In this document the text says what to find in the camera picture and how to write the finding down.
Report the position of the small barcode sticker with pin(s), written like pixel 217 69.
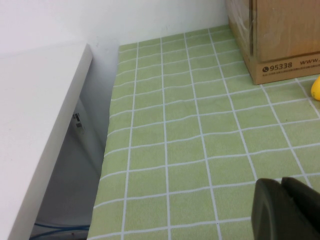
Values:
pixel 78 120

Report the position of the cardboard box printed 95338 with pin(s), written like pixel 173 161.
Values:
pixel 282 37

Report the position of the green checkered tablecloth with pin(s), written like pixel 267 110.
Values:
pixel 187 137

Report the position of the white side table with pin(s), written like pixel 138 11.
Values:
pixel 30 112

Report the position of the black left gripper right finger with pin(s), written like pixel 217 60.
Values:
pixel 305 197

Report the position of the yellow rubber duck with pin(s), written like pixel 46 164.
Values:
pixel 316 88

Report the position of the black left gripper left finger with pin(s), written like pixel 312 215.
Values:
pixel 272 212

